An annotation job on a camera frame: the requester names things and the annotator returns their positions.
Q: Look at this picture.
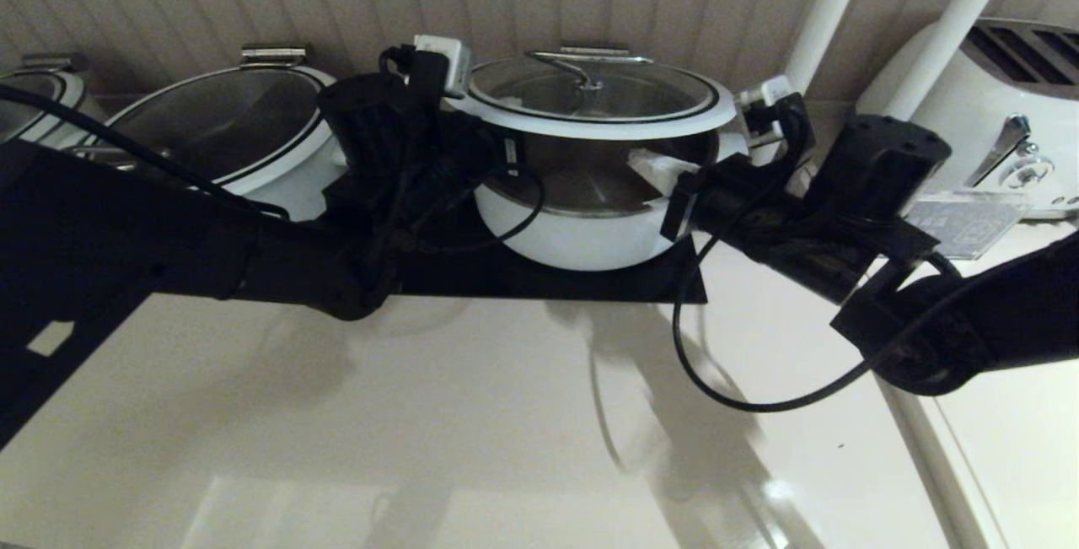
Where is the black right camera cable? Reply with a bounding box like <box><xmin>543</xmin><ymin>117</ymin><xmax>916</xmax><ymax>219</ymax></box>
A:
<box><xmin>673</xmin><ymin>102</ymin><xmax>1012</xmax><ymax>413</ymax></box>

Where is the white retro toaster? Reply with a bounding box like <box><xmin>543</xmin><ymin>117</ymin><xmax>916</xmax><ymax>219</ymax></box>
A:
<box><xmin>856</xmin><ymin>18</ymin><xmax>1079</xmax><ymax>221</ymax></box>

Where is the large black induction cooktop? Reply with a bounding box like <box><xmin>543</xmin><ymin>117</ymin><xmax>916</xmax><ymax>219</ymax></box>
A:
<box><xmin>371</xmin><ymin>195</ymin><xmax>707</xmax><ymax>305</ymax></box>

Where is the clear acrylic sign holder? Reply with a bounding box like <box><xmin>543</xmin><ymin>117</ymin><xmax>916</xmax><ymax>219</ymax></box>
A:
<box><xmin>906</xmin><ymin>191</ymin><xmax>1033</xmax><ymax>261</ymax></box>

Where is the white support pole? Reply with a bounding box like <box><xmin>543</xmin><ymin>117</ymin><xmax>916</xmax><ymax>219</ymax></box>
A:
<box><xmin>784</xmin><ymin>0</ymin><xmax>878</xmax><ymax>96</ymax></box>
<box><xmin>885</xmin><ymin>0</ymin><xmax>1025</xmax><ymax>125</ymax></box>

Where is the white pot steel interior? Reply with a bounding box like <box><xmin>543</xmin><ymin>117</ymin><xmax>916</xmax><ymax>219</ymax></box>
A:
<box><xmin>0</xmin><ymin>68</ymin><xmax>107</xmax><ymax>149</ymax></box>
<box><xmin>105</xmin><ymin>68</ymin><xmax>349</xmax><ymax>222</ymax></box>
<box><xmin>472</xmin><ymin>129</ymin><xmax>749</xmax><ymax>272</ymax></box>

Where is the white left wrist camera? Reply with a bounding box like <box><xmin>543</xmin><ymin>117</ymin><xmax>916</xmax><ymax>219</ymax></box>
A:
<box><xmin>413</xmin><ymin>33</ymin><xmax>473</xmax><ymax>100</ymax></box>

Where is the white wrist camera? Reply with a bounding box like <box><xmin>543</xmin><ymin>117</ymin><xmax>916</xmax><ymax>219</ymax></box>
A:
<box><xmin>735</xmin><ymin>75</ymin><xmax>797</xmax><ymax>149</ymax></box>
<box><xmin>413</xmin><ymin>33</ymin><xmax>473</xmax><ymax>100</ymax></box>

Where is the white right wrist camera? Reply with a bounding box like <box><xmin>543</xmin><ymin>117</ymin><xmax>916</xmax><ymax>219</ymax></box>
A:
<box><xmin>735</xmin><ymin>75</ymin><xmax>797</xmax><ymax>149</ymax></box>

